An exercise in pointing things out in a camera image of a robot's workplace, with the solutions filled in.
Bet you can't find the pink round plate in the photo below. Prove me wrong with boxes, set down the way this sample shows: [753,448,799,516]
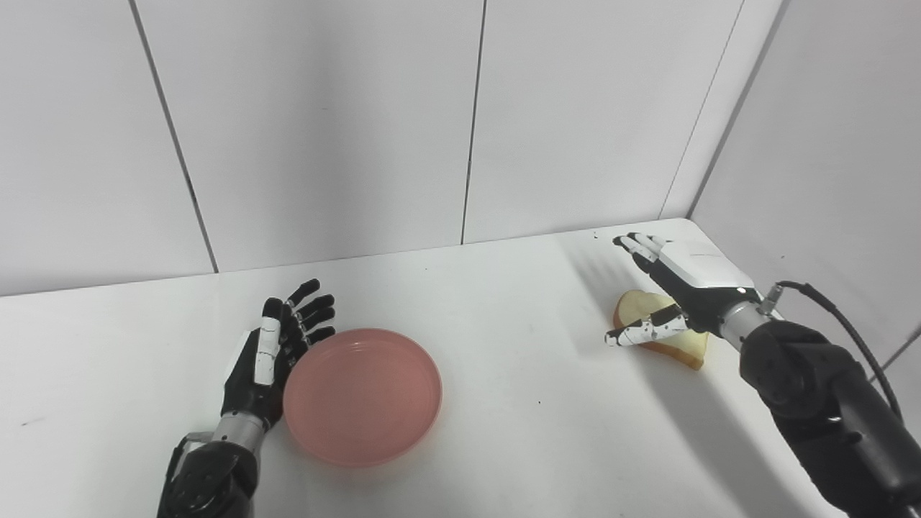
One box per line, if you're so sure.
[282,328,443,469]

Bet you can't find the slice of white bread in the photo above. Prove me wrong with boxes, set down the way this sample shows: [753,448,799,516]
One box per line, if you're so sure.
[612,290,709,371]

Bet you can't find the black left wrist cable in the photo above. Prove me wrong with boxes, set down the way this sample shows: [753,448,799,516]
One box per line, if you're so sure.
[160,432,214,504]

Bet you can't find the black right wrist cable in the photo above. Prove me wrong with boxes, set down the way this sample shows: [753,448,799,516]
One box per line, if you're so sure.
[763,281,904,422]

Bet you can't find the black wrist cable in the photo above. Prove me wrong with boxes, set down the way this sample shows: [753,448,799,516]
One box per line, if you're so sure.
[160,432,214,504]
[763,281,904,422]

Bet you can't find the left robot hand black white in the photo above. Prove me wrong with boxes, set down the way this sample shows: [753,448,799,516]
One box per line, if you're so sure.
[219,278,337,431]

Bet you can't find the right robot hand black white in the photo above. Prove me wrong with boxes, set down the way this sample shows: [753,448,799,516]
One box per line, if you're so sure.
[605,232,762,347]

